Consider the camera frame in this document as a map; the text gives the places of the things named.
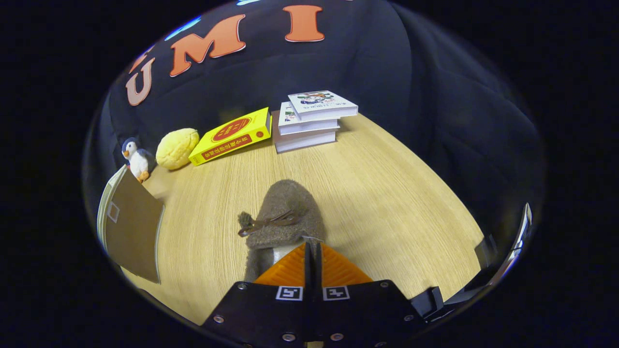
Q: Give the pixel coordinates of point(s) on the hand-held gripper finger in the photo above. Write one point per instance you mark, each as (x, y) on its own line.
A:
(318, 270)
(306, 270)

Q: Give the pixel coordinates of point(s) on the brown fuzzy slipper shoe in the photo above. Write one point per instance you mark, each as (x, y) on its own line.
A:
(290, 203)

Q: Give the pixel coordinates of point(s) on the brown fabric storage box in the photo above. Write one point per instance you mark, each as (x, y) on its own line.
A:
(135, 227)

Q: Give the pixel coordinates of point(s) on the white paperback book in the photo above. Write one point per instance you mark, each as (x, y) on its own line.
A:
(290, 118)
(302, 141)

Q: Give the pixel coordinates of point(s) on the yellow book with red label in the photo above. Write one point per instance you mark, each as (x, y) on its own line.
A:
(232, 135)

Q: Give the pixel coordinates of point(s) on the yellow bread bun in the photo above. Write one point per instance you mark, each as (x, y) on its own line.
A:
(176, 149)

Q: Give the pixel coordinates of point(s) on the penguin plush toy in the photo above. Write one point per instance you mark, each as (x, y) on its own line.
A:
(138, 162)

